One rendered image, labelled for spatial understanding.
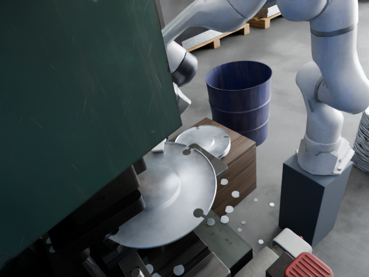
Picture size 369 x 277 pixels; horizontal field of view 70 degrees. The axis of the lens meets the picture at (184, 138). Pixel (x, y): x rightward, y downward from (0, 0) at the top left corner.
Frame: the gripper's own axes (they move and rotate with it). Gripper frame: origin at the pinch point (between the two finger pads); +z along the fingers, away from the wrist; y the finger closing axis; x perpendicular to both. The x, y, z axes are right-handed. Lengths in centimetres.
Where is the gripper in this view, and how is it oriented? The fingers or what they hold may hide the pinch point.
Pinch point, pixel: (159, 143)
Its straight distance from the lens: 71.4
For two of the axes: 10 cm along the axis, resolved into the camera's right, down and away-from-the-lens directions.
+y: -1.7, -7.1, -6.8
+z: -0.2, 6.9, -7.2
